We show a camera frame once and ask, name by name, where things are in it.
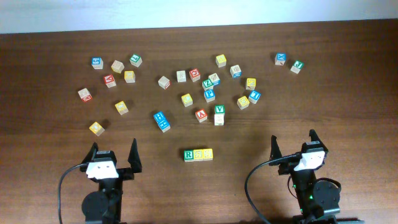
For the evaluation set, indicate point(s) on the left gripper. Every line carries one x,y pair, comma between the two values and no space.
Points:
127,173

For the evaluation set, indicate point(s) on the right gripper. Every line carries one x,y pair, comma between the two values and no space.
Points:
286,167

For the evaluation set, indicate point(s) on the green R block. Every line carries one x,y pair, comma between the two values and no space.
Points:
188,156

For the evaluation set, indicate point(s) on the yellow S block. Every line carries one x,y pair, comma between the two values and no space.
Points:
198,155
207,154

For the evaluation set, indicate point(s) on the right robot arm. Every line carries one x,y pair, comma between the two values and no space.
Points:
318,199

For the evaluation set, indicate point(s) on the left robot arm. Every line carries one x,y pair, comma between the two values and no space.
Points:
104,205

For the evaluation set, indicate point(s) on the yellow block front left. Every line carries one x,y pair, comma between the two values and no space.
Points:
96,128

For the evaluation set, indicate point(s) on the yellow O block left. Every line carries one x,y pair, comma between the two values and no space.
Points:
121,107

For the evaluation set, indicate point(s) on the yellow o block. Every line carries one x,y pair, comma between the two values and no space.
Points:
121,107
187,100

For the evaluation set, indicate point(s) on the lower blue H block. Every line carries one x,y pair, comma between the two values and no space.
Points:
164,125

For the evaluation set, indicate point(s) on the blue h block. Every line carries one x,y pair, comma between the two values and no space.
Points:
159,117
164,125

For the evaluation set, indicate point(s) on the upper blue H block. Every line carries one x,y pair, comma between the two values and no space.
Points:
159,117

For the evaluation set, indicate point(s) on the blue I block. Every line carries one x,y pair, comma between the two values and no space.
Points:
254,96

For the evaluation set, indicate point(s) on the red M side block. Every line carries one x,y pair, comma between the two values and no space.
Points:
85,95

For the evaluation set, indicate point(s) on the yellow block right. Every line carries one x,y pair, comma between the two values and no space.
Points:
250,83

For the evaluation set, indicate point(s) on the red A block far left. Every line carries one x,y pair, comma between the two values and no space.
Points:
109,81

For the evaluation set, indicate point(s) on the red a block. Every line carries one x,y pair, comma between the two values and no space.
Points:
201,115
109,81

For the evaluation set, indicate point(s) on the green J block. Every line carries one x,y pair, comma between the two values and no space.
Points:
297,66

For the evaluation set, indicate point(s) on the yellow block near L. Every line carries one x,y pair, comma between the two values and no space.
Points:
129,76

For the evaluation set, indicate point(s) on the green V block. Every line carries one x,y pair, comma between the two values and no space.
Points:
219,109

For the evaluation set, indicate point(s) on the blue X block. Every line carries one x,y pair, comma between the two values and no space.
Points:
280,58

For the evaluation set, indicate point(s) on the plain block red side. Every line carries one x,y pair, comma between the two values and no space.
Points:
164,82

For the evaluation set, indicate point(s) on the plain block yellow side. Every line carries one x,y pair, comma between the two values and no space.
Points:
117,66

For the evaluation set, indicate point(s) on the yellow O block middle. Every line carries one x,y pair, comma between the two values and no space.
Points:
187,100

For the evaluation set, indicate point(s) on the plain block blue side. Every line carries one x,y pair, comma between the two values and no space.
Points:
235,71

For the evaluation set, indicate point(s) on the blue S block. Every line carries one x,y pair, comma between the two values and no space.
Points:
97,63

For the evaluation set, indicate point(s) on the red A block centre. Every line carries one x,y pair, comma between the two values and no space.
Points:
201,115

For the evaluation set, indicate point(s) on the blue P block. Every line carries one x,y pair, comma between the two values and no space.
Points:
209,95

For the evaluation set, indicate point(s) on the green L block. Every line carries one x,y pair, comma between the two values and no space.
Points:
136,60

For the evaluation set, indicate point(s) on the plain block blue edge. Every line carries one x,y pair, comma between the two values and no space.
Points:
214,78

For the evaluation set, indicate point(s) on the green Z block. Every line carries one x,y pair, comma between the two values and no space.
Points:
207,84

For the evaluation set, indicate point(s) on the plain block green side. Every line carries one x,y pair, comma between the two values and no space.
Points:
181,76

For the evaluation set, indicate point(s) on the yellow block top middle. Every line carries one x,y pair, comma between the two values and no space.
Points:
221,60

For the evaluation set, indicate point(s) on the red O block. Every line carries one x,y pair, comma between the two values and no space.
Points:
194,75

